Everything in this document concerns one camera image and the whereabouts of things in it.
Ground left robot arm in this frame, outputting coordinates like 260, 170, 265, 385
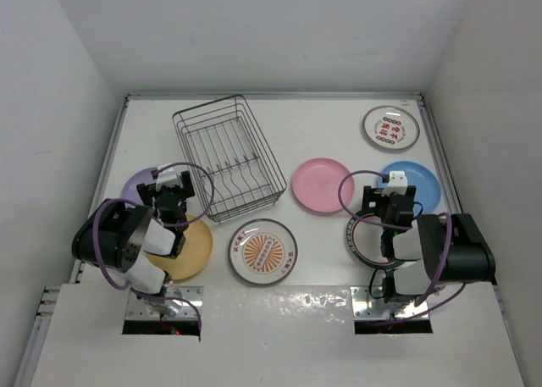
72, 168, 195, 304

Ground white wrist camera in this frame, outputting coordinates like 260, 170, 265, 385
382, 171, 408, 196
154, 166, 180, 191

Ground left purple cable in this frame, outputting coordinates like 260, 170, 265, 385
92, 161, 215, 329

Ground purple cable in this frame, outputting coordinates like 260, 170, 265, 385
92, 161, 215, 329
337, 169, 467, 327

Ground white plate red characters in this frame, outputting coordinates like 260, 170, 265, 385
361, 106, 420, 152

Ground grey wire dish rack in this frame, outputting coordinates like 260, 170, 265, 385
172, 95, 287, 223

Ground purple plastic plate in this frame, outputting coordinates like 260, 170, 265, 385
120, 167, 156, 204

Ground pink plastic plate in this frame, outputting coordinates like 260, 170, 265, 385
291, 158, 350, 213

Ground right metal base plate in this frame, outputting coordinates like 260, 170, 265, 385
350, 285, 429, 322

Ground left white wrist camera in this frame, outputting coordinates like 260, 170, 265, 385
154, 166, 180, 191

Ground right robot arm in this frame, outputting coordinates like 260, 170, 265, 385
357, 185, 496, 305

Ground yellow plastic plate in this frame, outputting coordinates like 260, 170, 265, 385
146, 219, 213, 282

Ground blue plastic plate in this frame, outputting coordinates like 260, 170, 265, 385
382, 161, 441, 215

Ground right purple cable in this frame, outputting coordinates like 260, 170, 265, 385
337, 169, 467, 327

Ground white plate orange sunburst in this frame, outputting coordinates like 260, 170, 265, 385
228, 218, 299, 287

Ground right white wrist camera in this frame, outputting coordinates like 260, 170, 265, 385
382, 171, 408, 196

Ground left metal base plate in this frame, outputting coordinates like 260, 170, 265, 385
124, 285, 203, 321

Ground metal base plate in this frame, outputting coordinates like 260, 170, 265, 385
124, 285, 203, 321
350, 285, 429, 322

